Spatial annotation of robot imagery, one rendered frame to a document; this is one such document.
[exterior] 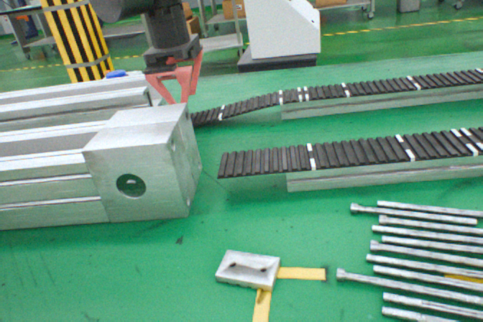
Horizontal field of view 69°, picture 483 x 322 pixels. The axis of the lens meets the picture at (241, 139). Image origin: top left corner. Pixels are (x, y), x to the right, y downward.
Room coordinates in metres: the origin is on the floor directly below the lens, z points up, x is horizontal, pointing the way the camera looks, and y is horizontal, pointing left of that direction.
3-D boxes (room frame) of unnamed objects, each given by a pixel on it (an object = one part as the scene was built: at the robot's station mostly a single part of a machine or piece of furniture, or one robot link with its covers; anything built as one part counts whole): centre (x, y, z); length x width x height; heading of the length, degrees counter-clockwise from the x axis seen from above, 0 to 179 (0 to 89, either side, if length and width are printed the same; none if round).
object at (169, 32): (0.55, 0.08, 0.94); 0.10 x 0.07 x 0.07; 171
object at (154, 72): (0.52, 0.08, 0.87); 0.07 x 0.07 x 0.09; 81
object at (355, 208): (0.25, -0.14, 0.78); 0.11 x 0.01 x 0.01; 65
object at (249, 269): (0.22, 0.01, 0.78); 0.05 x 0.03 x 0.01; 66
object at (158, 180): (0.37, 0.11, 0.83); 0.12 x 0.09 x 0.10; 172
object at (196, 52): (0.57, 0.08, 0.87); 0.07 x 0.07 x 0.09; 81
